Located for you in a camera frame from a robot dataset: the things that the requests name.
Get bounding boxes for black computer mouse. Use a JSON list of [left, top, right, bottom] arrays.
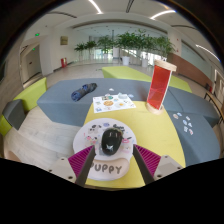
[[100, 127, 124, 156]]

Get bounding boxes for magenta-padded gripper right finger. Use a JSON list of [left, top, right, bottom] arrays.
[[132, 143, 184, 186]]

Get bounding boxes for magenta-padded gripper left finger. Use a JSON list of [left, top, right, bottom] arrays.
[[47, 144, 97, 188]]

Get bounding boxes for lime green bench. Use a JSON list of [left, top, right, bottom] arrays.
[[169, 74, 193, 94], [101, 65, 154, 83]]

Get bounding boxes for long grey upholstered bench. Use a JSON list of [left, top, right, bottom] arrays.
[[36, 78, 168, 128]]

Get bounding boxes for folded dark blue umbrella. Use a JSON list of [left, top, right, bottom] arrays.
[[70, 82, 98, 102]]

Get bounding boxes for white puppy-print mouse pad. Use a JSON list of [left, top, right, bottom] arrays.
[[72, 117, 138, 182]]

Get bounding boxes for ceiling strip lights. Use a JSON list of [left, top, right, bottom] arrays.
[[49, 0, 221, 63]]

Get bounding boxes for row of potted plants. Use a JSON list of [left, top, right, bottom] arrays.
[[73, 29, 176, 68]]

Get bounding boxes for group of small stickers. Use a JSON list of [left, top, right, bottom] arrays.
[[172, 112, 195, 136]]

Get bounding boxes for lime green seat grey cushion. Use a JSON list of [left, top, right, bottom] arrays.
[[0, 77, 48, 137]]

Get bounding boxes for white sticker sheet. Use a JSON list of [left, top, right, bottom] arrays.
[[92, 93, 137, 114]]

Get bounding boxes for red panel wooden tower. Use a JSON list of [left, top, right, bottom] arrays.
[[145, 59, 178, 116]]

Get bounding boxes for wooden chair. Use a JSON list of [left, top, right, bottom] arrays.
[[203, 89, 224, 124]]

